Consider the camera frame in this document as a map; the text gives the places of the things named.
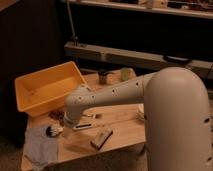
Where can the stack of white bowls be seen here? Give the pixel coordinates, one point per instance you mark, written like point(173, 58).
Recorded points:
point(140, 112)

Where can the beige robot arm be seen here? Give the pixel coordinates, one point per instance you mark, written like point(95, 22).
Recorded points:
point(177, 116)

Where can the metal pole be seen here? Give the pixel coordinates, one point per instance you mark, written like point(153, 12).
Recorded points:
point(74, 36)

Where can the green cup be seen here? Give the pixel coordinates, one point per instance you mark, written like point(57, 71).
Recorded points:
point(124, 74)

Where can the upper wooden shelf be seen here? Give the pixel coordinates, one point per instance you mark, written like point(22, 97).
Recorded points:
point(188, 13)

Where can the grey cloth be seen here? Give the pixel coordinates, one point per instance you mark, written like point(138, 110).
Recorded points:
point(40, 149)

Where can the wooden block with dark base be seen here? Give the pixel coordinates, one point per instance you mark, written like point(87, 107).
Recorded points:
point(101, 137)

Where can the white dish brush black handle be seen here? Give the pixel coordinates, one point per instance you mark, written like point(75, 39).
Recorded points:
point(56, 129)

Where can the yellow plastic bin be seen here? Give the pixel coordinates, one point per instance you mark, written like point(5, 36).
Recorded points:
point(45, 90)

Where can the grey metal shelf rail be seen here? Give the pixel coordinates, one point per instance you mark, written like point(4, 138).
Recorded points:
point(134, 59)

